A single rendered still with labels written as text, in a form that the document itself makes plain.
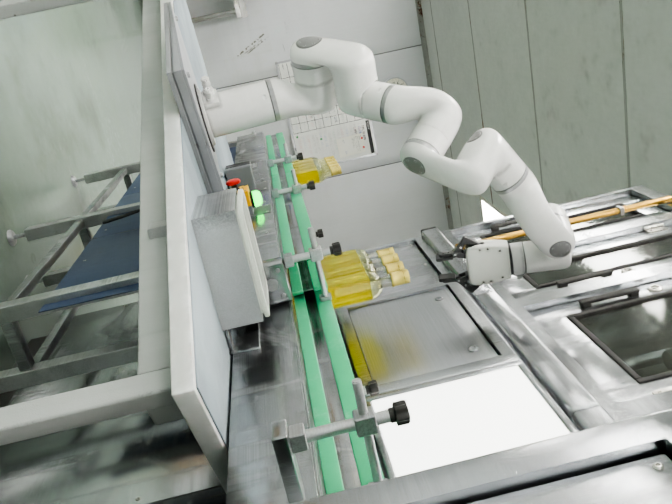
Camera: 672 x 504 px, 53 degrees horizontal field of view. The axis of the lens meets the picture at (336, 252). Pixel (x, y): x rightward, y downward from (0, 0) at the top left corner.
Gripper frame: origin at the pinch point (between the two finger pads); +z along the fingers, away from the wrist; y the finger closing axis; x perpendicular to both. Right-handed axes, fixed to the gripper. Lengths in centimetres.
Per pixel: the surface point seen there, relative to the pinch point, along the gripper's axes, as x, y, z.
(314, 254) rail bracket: 19.6, 15.4, 26.0
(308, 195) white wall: -562, -141, 158
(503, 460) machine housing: 98, 24, -6
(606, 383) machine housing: 29.8, -16.2, -29.1
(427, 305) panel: -6.6, -13.0, 6.1
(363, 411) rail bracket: 81, 18, 10
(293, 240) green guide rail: 2.6, 13.0, 34.4
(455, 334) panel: 10.3, -12.6, -0.4
